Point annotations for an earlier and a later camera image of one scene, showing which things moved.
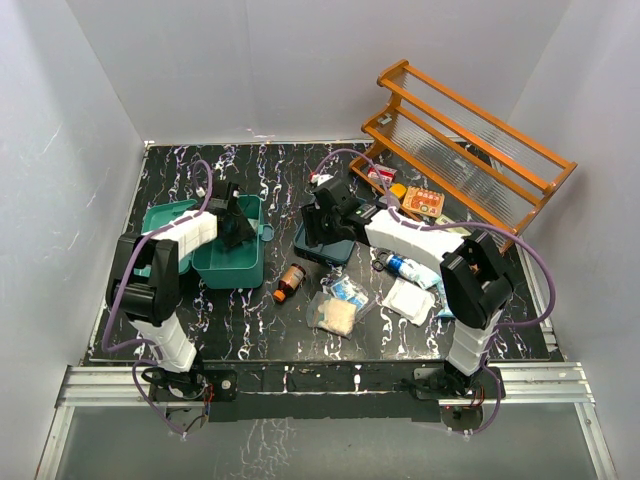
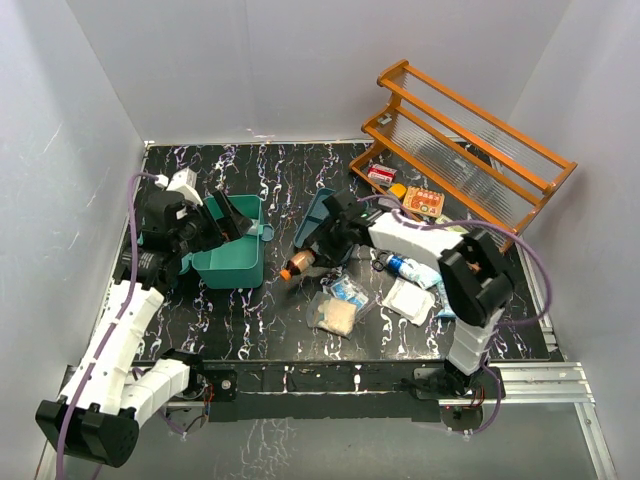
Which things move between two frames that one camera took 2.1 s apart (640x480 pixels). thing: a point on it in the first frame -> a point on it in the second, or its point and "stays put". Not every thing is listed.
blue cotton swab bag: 446,311 stays put
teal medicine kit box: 217,266 stays put
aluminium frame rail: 517,384 stays put
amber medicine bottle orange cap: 290,283 -> 297,263
